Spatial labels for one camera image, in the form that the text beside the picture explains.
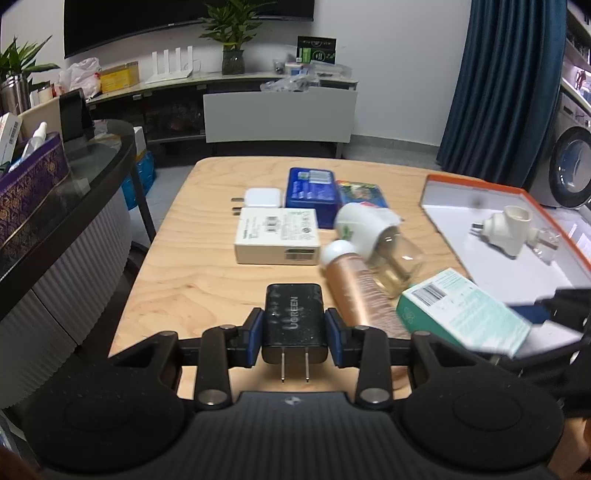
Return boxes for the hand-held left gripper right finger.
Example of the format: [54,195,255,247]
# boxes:
[324,308,505,411]

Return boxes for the glass top coffee table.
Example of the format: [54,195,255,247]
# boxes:
[0,119,155,411]

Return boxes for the black and green box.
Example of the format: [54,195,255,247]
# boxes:
[296,36,337,65]

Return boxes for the green bamboo plant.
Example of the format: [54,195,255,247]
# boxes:
[199,0,264,54]

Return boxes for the black wall television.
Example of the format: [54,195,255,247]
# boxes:
[64,0,315,59]

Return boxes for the copper bottle with white cap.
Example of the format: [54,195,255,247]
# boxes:
[321,239,411,340]

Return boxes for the blue curtain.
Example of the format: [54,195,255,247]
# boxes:
[436,0,568,190]

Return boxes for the colourful printed small box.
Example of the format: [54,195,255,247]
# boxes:
[335,180,391,210]

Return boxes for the white television stand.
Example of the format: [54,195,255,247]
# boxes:
[85,69,359,160]

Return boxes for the white product box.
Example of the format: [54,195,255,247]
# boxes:
[234,207,321,265]

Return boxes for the green and white carton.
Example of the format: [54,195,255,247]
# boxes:
[396,268,533,358]

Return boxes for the black wall charger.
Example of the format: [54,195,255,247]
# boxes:
[262,283,329,384]

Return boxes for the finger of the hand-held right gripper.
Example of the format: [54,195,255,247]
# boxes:
[507,286,591,334]
[475,339,591,376]

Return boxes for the clear plastic bags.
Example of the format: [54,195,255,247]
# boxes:
[260,75,320,93]

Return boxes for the green leafy plant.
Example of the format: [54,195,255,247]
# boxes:
[0,37,61,86]

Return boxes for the white wall charger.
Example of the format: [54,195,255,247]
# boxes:
[230,187,283,217]

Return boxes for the wall shelf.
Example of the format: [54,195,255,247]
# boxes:
[561,0,591,121]

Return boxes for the blue plastic bag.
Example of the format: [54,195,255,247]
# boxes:
[122,150,158,208]

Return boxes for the orange rimmed white box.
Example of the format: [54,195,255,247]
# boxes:
[419,174,591,305]

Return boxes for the purple patterned tissue box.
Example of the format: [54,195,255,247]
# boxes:
[0,132,70,245]

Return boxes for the blue flat box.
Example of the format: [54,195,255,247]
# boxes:
[285,167,338,228]

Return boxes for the glass plant vase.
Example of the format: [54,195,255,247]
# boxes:
[222,50,245,75]

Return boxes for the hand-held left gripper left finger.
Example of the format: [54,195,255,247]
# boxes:
[108,308,266,411]

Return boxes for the white plastic bag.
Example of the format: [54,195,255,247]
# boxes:
[60,58,102,99]

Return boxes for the clear refill bottle white cap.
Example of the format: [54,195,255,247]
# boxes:
[335,203,424,298]

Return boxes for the white spray bottle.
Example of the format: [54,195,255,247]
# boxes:
[18,121,49,160]

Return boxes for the silver washing machine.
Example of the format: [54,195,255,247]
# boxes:
[529,88,591,208]

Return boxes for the white router with antennas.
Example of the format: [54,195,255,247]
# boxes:
[145,47,194,85]

